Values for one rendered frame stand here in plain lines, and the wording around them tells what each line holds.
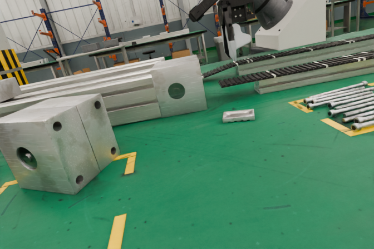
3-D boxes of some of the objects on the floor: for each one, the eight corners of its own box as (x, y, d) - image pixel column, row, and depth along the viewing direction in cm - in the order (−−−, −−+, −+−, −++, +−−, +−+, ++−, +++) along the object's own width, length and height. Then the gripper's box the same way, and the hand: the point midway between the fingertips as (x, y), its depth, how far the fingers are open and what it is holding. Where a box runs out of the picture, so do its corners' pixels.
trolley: (137, 94, 404) (121, 34, 371) (142, 101, 354) (123, 33, 321) (75, 111, 379) (51, 48, 345) (70, 122, 328) (42, 49, 295)
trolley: (329, 52, 421) (329, -9, 388) (355, 46, 428) (358, -15, 395) (386, 57, 324) (393, -24, 291) (419, 48, 332) (429, -31, 299)
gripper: (255, -37, 52) (263, 58, 59) (240, -24, 65) (248, 52, 72) (216, -29, 52) (229, 65, 59) (210, -17, 66) (220, 58, 72)
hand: (229, 56), depth 65 cm, fingers open, 8 cm apart
